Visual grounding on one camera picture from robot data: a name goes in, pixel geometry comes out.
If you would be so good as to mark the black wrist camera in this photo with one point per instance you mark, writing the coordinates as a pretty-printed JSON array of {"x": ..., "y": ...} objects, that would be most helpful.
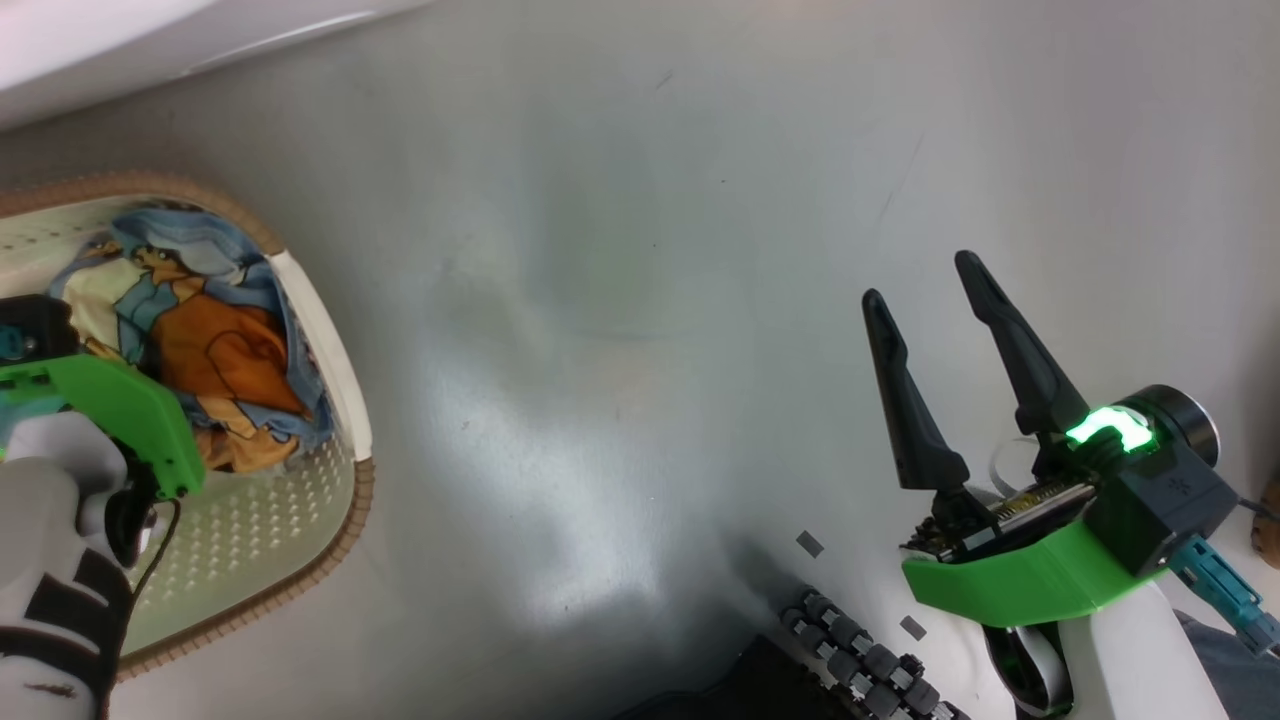
[
  {"x": 40, "y": 325},
  {"x": 1170, "y": 500}
]

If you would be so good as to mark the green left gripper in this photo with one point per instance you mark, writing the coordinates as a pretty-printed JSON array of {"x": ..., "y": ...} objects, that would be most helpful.
[{"x": 110, "y": 400}]

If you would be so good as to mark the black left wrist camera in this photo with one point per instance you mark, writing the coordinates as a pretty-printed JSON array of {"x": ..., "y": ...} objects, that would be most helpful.
[{"x": 40, "y": 325}]

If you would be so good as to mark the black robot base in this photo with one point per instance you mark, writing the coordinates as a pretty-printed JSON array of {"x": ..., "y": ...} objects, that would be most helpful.
[{"x": 740, "y": 690}]

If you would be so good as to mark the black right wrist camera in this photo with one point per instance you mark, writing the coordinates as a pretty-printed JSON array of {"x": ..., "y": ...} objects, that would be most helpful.
[{"x": 1170, "y": 500}]

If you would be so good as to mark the white front-load washing machine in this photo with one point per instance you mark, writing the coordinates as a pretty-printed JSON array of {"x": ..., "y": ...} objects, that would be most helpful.
[{"x": 100, "y": 40}]

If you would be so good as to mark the blue orange cartoon garment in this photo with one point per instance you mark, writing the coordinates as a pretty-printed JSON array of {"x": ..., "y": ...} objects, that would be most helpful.
[{"x": 230, "y": 360}]

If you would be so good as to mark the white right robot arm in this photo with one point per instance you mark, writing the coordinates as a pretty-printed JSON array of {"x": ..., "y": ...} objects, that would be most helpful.
[{"x": 1130, "y": 660}]

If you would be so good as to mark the cream perforated laundry basket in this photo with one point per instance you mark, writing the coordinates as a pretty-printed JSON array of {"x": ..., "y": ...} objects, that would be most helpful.
[{"x": 250, "y": 520}]

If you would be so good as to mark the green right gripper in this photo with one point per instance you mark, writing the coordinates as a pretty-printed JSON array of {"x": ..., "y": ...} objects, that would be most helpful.
[{"x": 1030, "y": 585}]

